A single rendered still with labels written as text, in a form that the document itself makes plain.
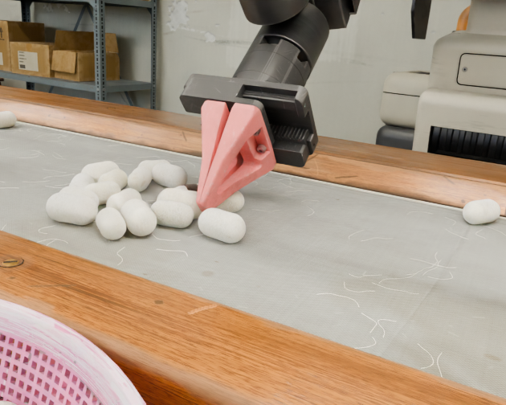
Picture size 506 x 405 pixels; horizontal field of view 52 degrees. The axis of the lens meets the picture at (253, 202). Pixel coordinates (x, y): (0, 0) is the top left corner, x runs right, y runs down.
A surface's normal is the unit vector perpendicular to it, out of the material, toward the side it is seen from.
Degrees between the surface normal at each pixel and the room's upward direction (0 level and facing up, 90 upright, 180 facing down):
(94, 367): 75
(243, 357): 0
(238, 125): 62
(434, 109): 98
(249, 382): 0
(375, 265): 0
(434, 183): 45
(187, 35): 90
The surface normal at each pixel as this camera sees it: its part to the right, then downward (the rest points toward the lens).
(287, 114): -0.39, 0.80
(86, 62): 0.80, 0.23
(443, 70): -0.52, 0.36
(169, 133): -0.29, -0.50
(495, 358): 0.07, -0.95
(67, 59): -0.57, 0.04
